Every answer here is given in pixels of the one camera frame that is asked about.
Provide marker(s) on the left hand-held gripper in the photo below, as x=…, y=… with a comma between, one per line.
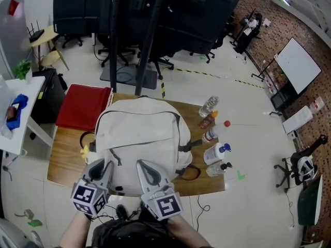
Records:
x=88, y=196

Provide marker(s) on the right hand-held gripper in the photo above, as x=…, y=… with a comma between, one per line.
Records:
x=165, y=204

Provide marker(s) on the black zipper pull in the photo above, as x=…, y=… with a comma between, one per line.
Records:
x=117, y=159

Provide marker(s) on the white backpack bag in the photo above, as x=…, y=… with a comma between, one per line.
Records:
x=144, y=128

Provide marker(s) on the person's left forearm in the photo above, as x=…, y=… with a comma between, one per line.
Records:
x=75, y=231

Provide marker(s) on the person's right forearm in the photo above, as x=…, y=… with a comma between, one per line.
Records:
x=188, y=232

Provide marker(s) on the yellow toy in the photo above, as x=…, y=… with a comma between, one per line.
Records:
x=86, y=151

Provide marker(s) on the thin black band loop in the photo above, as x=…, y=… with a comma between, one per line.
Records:
x=81, y=138

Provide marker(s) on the person's black shoe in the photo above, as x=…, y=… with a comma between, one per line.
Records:
x=121, y=210

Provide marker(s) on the thick black band loop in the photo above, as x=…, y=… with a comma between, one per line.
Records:
x=198, y=173

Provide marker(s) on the person's black clothing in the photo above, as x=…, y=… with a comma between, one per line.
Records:
x=129, y=234

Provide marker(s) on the clear bottle black pump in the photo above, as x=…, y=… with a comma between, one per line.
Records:
x=216, y=169

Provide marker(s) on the white bottle blue pump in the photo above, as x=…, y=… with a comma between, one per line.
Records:
x=214, y=154

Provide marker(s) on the red cloth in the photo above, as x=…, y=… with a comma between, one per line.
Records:
x=82, y=107

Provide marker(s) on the white bottle red cap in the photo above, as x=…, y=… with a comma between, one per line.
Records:
x=216, y=132

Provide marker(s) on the orange cap sauce bottle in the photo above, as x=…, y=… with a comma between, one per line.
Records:
x=208, y=120

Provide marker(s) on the clear water bottle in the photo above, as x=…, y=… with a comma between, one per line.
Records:
x=209, y=106

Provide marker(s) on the black cabinet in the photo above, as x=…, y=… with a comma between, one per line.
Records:
x=49, y=97

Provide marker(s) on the blue box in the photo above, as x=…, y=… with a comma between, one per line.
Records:
x=18, y=107

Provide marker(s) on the white desk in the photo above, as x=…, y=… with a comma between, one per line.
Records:
x=26, y=92

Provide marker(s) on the black office chair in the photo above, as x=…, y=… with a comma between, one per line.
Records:
x=207, y=52
x=292, y=169
x=116, y=54
x=72, y=39

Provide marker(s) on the black pole stand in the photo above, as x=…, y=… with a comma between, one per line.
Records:
x=113, y=48

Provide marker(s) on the green potted plant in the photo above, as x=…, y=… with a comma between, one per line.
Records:
x=23, y=68

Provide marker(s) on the light wooden side table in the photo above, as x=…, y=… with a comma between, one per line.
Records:
x=45, y=39

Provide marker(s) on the black wheeled cart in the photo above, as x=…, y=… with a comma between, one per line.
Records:
x=282, y=97

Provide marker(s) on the black router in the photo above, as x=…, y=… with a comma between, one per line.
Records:
x=36, y=36

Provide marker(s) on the white helmet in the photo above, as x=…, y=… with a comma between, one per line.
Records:
x=306, y=168

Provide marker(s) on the white cardboard box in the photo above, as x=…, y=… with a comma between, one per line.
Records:
x=297, y=119

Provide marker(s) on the dark green round table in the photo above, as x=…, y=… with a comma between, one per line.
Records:
x=309, y=203

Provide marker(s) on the large black screen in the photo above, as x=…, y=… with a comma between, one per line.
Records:
x=186, y=17

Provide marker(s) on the whiteboard on stand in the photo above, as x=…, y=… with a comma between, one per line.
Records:
x=300, y=63

